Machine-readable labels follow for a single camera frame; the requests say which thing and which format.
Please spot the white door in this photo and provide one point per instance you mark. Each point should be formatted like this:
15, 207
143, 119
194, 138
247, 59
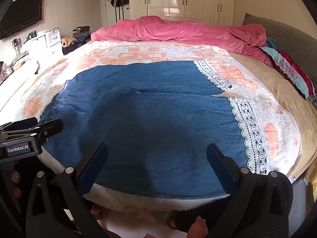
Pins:
109, 14

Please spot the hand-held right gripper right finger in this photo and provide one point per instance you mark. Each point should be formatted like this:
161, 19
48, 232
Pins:
221, 168

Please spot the blue denim pants lace hem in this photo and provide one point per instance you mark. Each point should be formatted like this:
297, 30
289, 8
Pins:
148, 116

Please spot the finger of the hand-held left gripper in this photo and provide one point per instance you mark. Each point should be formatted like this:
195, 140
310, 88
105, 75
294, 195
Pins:
24, 123
50, 127

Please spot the multicoloured folded cloth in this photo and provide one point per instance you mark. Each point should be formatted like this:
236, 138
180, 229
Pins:
292, 72

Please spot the person's left hand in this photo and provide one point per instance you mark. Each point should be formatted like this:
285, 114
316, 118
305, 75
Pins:
16, 184

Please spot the pile of folded clothes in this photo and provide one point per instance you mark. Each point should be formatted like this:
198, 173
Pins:
81, 33

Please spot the black wall television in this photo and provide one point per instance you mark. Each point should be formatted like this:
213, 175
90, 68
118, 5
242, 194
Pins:
22, 14

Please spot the beige bed sheet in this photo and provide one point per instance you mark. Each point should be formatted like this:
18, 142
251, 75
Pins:
272, 84

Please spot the orange white printed blanket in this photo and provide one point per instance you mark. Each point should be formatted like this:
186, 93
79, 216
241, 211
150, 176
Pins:
148, 52

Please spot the person's right foot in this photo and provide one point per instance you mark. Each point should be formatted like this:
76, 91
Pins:
188, 224

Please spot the white wardrobe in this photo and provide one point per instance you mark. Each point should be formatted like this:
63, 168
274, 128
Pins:
173, 0

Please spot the person's left foot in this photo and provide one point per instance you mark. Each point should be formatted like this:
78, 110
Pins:
96, 209

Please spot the beige crumpled cloth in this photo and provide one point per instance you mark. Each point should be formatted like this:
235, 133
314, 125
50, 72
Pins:
68, 41

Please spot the grey quilted mattress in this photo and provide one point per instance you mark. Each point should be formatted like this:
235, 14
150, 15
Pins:
292, 37

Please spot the person's foot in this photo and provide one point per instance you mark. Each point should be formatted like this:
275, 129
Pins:
188, 224
96, 209

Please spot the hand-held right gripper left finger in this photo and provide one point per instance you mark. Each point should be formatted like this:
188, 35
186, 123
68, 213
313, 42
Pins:
91, 164

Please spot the pink duvet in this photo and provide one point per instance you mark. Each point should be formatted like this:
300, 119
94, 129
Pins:
173, 32

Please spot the white drawer cabinet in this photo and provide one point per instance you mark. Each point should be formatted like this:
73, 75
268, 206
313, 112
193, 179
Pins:
53, 38

